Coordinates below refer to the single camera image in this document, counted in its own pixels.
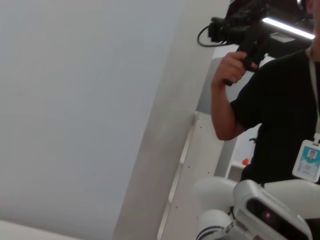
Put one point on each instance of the person's hand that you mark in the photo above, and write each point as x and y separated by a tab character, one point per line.
230	67

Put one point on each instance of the black handheld control device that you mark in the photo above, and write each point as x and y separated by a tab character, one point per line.
245	30

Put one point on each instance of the person's bare forearm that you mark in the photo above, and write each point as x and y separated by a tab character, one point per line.
222	112

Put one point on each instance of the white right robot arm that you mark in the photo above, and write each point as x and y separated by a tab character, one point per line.
215	220

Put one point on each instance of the person in black t-shirt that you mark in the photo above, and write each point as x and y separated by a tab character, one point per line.
280	100

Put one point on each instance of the long ceiling light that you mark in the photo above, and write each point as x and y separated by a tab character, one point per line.
287	27

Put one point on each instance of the white perforated cabinet panel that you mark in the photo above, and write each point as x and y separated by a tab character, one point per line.
200	150

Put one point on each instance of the small orange object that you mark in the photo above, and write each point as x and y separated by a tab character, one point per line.
246	162

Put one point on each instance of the white id badge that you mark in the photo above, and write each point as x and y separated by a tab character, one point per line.
307	162

